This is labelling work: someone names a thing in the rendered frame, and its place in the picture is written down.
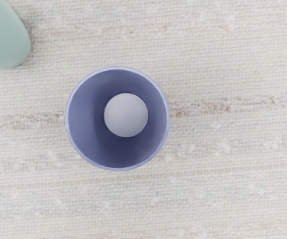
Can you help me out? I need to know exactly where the mint green cup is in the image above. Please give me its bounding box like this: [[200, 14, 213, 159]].
[[0, 0, 32, 72]]

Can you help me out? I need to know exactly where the pale grey ball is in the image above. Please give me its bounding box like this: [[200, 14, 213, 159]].
[[104, 93, 149, 138]]

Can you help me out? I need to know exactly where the lavender blue cup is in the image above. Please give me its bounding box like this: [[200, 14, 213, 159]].
[[65, 66, 171, 171]]

